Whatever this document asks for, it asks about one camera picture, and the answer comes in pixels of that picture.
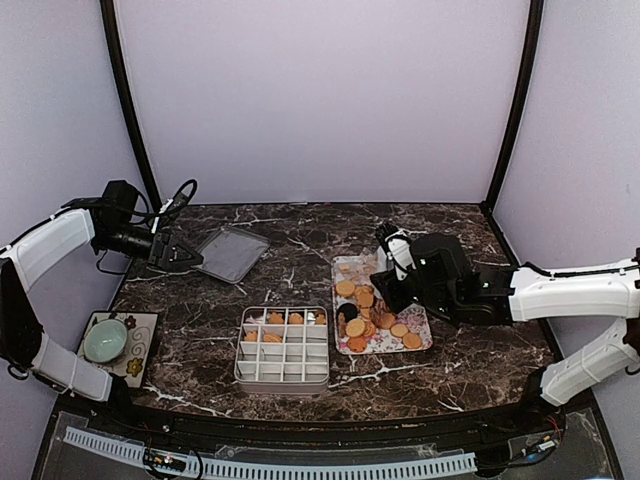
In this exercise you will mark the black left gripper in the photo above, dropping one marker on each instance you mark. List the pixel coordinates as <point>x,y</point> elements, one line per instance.
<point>162,243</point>

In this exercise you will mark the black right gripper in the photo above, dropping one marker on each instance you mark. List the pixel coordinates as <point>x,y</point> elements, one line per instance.
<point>387,285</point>

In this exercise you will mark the silver divided cookie tin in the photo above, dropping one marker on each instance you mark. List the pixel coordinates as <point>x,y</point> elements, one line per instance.
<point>299,365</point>

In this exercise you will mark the silver metal tongs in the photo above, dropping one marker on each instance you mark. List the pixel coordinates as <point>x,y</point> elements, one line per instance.
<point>382,262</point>

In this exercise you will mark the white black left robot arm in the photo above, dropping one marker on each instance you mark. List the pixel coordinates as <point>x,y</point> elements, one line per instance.
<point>40,262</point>

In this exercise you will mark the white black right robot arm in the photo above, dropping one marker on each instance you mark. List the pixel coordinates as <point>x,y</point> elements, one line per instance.
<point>433,271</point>

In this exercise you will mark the round orange cookie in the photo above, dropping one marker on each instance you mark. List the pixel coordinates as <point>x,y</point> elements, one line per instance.
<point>412,340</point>

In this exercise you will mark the floral cookie tray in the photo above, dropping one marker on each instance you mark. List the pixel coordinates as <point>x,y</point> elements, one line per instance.
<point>382,329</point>

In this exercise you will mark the black chocolate sandwich cookie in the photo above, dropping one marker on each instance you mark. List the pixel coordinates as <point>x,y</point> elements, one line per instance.
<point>347,312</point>

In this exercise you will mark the tan sandwich biscuit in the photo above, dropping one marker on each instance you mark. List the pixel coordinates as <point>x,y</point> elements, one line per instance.
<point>345,288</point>

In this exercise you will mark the orange chip cookie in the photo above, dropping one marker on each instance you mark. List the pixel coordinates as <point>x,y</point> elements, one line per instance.
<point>357,344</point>

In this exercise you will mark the silver tin lid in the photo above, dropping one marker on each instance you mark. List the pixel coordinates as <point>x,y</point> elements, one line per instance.
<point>229,253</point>

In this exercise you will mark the floral square coaster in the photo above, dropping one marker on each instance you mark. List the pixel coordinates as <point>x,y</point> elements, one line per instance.
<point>131,364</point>

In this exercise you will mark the green ceramic cup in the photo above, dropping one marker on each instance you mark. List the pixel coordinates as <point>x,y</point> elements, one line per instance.
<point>105,341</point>

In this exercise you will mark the left black frame post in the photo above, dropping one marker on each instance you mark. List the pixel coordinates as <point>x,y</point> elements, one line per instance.
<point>128,109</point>

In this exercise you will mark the black frame post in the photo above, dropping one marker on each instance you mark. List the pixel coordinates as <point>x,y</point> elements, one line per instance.
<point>516,111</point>
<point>128,109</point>

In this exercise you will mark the white slotted cable duct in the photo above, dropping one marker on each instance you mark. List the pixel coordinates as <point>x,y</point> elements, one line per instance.
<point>265,464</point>

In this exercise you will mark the right black frame post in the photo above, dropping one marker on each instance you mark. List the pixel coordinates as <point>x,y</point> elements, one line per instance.
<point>516,111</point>

